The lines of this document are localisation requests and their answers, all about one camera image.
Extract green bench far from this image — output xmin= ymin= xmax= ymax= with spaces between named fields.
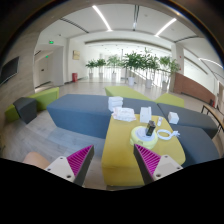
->
xmin=105 ymin=86 xmax=184 ymax=107

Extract framed wall picture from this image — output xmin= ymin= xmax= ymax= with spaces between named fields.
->
xmin=72 ymin=50 xmax=80 ymax=60

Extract red trash bin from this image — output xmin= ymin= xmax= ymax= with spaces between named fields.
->
xmin=72 ymin=73 xmax=78 ymax=82

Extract large grey-blue sofa bench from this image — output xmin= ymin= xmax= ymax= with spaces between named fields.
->
xmin=47 ymin=94 xmax=219 ymax=167

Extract yellow-green ottoman table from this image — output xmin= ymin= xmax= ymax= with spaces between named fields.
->
xmin=101 ymin=114 xmax=187 ymax=188

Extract round tan stool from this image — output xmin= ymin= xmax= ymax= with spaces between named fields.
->
xmin=23 ymin=152 xmax=50 ymax=169

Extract coiled white cable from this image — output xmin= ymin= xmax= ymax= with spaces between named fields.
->
xmin=156 ymin=129 xmax=181 ymax=141

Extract wall-mounted black television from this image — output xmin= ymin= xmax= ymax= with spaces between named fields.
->
xmin=0 ymin=57 xmax=19 ymax=86

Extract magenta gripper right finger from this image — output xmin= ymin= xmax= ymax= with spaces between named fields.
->
xmin=133 ymin=144 xmax=182 ymax=185

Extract green bench left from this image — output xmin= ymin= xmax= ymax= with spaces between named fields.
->
xmin=5 ymin=87 xmax=59 ymax=122

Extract black charger plug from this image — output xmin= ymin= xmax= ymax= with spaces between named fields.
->
xmin=146 ymin=120 xmax=156 ymax=136

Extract green bench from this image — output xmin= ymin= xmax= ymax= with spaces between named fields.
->
xmin=5 ymin=87 xmax=59 ymax=122
xmin=105 ymin=86 xmax=184 ymax=107

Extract small white adapter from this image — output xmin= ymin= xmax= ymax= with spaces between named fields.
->
xmin=157 ymin=117 xmax=163 ymax=126

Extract stacked white boxes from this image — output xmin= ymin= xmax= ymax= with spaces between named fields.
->
xmin=108 ymin=96 xmax=123 ymax=111

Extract dark grey cube stool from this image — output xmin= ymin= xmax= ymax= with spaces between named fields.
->
xmin=14 ymin=97 xmax=37 ymax=124

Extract large potted plant centre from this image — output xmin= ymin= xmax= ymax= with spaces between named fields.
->
xmin=122 ymin=52 xmax=145 ymax=86

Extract plastic bag of wipes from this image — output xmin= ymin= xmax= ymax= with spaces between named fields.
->
xmin=112 ymin=107 xmax=136 ymax=122

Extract white upright box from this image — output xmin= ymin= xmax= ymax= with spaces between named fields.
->
xmin=140 ymin=107 xmax=152 ymax=123

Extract white cube box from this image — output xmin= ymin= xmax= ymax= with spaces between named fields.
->
xmin=168 ymin=112 xmax=179 ymax=124

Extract potted plant far left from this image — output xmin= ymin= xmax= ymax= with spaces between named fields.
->
xmin=86 ymin=59 xmax=97 ymax=79

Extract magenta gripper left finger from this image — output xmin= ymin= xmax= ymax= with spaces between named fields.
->
xmin=46 ymin=145 xmax=94 ymax=186

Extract potted plant right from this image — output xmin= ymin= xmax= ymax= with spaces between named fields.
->
xmin=159 ymin=56 xmax=180 ymax=91

